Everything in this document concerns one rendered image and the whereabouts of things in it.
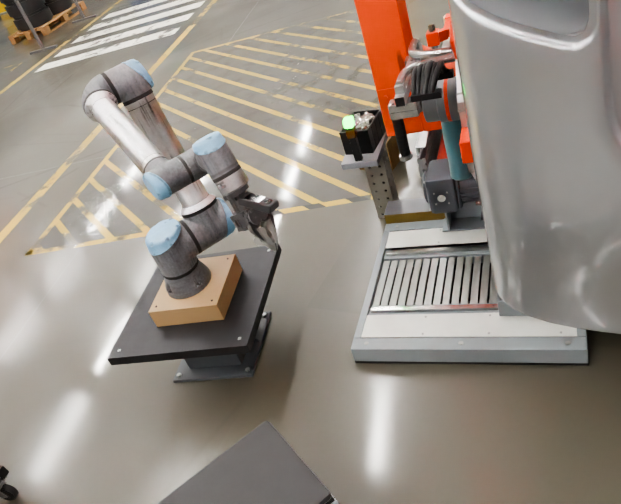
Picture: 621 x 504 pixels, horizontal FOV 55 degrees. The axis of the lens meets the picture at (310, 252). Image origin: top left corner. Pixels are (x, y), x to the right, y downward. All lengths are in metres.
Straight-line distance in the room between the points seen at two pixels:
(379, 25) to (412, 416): 1.46
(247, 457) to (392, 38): 1.62
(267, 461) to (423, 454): 0.56
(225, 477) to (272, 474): 0.14
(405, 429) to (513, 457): 0.36
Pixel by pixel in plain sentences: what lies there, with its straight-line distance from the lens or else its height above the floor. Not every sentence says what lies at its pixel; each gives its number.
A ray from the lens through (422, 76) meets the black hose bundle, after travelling 1.87.
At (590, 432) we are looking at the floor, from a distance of 2.11.
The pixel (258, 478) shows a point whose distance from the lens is 1.78.
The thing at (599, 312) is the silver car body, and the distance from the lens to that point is 1.25.
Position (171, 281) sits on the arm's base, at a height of 0.46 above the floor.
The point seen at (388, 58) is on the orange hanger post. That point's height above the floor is 0.86.
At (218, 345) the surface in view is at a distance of 2.26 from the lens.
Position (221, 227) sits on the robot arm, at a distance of 2.35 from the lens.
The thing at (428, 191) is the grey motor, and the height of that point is 0.35.
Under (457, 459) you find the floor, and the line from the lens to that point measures 2.07.
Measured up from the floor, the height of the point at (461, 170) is 0.53.
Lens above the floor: 1.73
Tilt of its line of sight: 35 degrees down
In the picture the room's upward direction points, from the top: 21 degrees counter-clockwise
